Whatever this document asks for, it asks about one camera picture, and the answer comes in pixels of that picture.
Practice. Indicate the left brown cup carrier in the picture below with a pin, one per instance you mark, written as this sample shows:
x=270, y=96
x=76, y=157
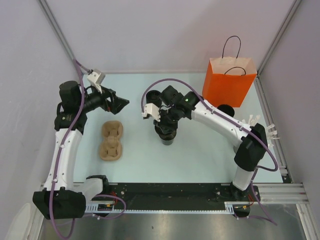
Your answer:
x=111, y=148

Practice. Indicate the stack of black lids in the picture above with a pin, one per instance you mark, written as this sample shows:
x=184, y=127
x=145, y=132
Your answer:
x=153, y=96

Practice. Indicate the orange paper bag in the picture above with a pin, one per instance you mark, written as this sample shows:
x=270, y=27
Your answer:
x=228, y=80

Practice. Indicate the single black coffee cup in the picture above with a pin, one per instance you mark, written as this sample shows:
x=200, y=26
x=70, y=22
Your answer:
x=166, y=139

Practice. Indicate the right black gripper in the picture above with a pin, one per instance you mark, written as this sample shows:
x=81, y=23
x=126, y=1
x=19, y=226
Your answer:
x=165, y=127

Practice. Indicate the stack of black cups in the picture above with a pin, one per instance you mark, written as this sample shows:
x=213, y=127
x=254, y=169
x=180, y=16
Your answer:
x=227, y=109

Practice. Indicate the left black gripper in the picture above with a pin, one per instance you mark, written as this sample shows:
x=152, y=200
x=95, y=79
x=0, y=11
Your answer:
x=116, y=103

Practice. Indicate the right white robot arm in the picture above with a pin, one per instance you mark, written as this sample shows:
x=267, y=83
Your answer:
x=248, y=141

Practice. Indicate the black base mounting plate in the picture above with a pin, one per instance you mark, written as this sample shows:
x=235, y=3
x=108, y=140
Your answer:
x=189, y=197

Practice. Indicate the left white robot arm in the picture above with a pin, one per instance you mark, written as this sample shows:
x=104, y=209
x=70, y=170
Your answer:
x=59, y=199

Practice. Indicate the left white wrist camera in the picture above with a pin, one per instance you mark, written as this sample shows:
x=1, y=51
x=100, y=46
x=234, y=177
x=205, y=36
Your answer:
x=95, y=79

